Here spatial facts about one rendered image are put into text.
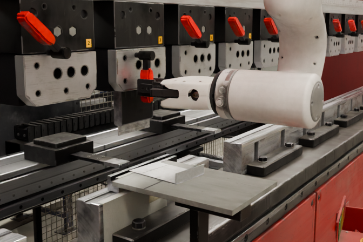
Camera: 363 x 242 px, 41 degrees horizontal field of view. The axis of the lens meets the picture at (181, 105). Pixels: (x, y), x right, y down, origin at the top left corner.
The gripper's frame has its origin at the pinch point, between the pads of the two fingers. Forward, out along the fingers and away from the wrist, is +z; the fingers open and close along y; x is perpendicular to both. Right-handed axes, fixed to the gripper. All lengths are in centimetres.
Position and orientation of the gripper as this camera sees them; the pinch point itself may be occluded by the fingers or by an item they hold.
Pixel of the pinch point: (151, 87)
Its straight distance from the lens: 91.0
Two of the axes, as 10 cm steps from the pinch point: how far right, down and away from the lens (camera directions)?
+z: -8.2, -0.9, 5.6
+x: 0.0, -9.9, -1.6
